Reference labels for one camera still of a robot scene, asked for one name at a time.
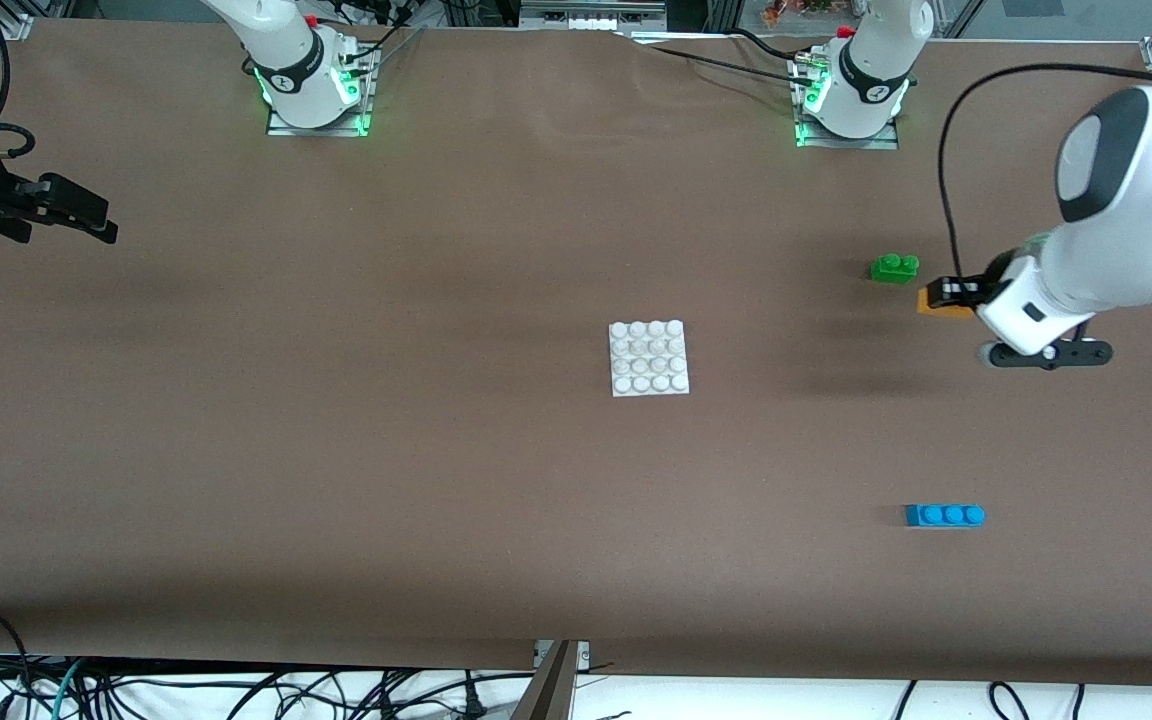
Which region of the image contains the grey support beam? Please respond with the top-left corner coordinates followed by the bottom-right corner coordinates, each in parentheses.
top-left (511, 640), bottom-right (577, 720)

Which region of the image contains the yellow two-stud block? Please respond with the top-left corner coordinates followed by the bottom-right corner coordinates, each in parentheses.
top-left (916, 285), bottom-right (977, 319)

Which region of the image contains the blue three-stud block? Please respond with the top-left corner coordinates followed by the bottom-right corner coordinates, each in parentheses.
top-left (904, 504), bottom-right (987, 529)

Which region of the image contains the white studded base plate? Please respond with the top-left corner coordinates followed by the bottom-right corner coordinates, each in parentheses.
top-left (608, 319), bottom-right (691, 398)

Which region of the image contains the teal floor cable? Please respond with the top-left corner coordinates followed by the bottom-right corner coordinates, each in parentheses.
top-left (49, 658), bottom-right (89, 720)

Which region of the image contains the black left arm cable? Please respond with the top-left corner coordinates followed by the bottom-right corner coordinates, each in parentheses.
top-left (939, 63), bottom-right (1152, 281)

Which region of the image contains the aluminium frame rack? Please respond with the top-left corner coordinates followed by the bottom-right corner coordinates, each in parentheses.
top-left (519, 0), bottom-right (669, 33)

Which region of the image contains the green two-stud block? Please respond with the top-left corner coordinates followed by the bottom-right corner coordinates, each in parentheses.
top-left (869, 253), bottom-right (921, 285)

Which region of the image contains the long black base cable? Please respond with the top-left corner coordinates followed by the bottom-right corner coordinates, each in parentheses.
top-left (626, 30), bottom-right (809, 83)

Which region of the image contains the small metal bracket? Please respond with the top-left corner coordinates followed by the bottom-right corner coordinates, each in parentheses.
top-left (534, 640), bottom-right (592, 673)

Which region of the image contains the brown table cover sheet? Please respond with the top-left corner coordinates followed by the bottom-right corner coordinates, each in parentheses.
top-left (0, 18), bottom-right (1152, 689)

